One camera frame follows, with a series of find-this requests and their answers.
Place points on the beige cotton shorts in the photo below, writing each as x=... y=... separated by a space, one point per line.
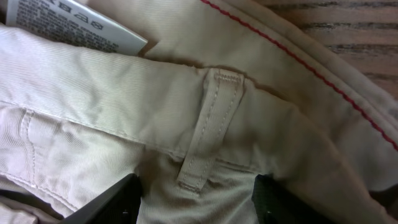
x=200 y=102

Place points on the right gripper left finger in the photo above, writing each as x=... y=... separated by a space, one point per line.
x=109 y=207

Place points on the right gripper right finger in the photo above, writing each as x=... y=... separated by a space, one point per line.
x=276 y=205

